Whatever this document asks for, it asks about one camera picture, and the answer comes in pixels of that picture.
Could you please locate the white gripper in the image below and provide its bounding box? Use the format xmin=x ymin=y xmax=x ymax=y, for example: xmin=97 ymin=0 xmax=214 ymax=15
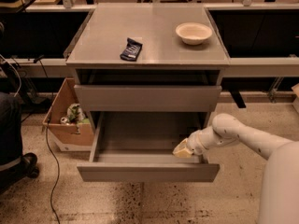
xmin=173 ymin=127 xmax=216 ymax=158

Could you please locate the grey drawer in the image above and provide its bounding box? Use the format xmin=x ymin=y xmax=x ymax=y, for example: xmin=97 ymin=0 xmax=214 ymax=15
xmin=74 ymin=85 xmax=221 ymax=112
xmin=78 ymin=112 xmax=220 ymax=182

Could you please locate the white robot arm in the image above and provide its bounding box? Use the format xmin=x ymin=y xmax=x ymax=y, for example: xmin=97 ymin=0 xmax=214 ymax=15
xmin=173 ymin=113 xmax=299 ymax=224

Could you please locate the grey drawer cabinet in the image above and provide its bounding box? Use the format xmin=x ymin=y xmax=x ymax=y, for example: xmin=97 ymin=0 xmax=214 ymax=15
xmin=66 ymin=3 xmax=228 ymax=128

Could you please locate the grey top drawer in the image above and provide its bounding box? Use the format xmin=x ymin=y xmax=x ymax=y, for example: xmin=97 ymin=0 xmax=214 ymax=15
xmin=74 ymin=85 xmax=221 ymax=112

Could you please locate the brown cardboard box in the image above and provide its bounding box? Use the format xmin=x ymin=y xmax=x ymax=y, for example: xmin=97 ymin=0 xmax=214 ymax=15
xmin=43 ymin=78 xmax=94 ymax=151

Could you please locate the green white crumpled trash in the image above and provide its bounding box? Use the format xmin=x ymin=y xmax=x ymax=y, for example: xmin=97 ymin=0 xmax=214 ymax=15
xmin=60 ymin=104 xmax=89 ymax=124

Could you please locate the dark blue snack bag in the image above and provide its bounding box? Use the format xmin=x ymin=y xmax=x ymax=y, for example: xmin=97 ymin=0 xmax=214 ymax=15
xmin=120 ymin=38 xmax=143 ymax=62

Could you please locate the white paper bowl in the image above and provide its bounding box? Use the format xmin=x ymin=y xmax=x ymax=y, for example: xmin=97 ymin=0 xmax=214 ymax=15
xmin=176 ymin=22 xmax=212 ymax=46

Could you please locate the black bracket under rail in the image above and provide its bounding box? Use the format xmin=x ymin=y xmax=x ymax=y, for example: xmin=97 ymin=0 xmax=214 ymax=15
xmin=230 ymin=90 xmax=246 ymax=108

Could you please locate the black floor cable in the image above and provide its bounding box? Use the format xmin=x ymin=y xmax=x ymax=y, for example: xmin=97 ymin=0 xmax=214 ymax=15
xmin=45 ymin=119 xmax=62 ymax=224

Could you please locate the grey metal rail frame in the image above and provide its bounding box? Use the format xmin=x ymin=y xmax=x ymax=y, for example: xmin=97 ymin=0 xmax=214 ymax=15
xmin=0 ymin=0 xmax=299 ymax=79

